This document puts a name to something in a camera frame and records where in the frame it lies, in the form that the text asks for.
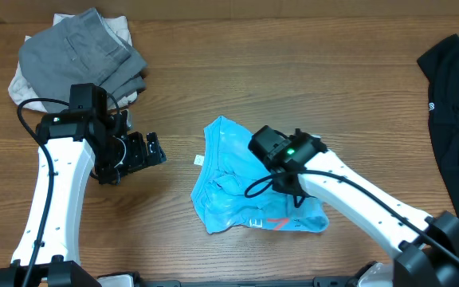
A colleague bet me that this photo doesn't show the light blue printed t-shirt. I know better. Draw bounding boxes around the light blue printed t-shirt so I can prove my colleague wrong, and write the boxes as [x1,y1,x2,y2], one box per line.
[191,116,329,234]

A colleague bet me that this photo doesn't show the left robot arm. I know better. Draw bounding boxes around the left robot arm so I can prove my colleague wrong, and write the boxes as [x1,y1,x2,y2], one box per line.
[0,83,167,287]

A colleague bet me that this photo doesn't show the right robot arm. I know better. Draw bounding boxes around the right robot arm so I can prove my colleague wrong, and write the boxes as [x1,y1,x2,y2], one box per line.
[249,125,459,287]

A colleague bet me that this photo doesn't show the grey folded trousers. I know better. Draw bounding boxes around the grey folded trousers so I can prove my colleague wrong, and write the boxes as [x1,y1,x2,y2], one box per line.
[18,8,147,102]

